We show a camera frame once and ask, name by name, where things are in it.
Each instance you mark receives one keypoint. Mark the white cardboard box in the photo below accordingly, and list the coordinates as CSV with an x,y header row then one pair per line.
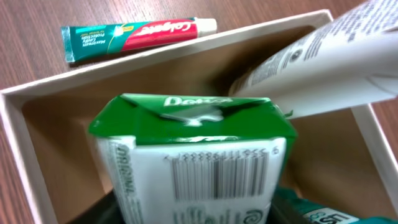
x,y
340,159

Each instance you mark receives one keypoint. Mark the white lotion tube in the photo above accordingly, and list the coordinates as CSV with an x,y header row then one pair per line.
x,y
349,62

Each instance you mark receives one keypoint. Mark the blue Listerine mouthwash bottle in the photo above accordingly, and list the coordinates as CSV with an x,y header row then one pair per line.
x,y
305,211

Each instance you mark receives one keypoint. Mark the Colgate toothpaste tube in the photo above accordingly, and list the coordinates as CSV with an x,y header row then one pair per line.
x,y
86,42

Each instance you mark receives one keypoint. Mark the green white soap packet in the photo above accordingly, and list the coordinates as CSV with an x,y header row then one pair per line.
x,y
193,159

